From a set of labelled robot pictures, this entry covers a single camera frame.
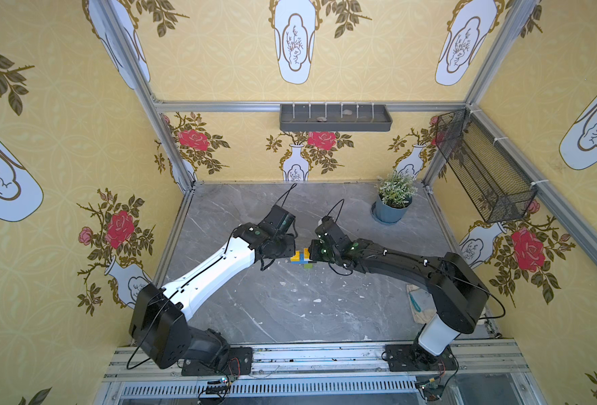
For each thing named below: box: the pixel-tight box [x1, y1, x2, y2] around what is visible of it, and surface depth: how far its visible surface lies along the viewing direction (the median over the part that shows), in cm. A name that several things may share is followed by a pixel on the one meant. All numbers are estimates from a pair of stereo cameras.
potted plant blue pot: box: [371, 170, 419, 226], surface depth 97 cm
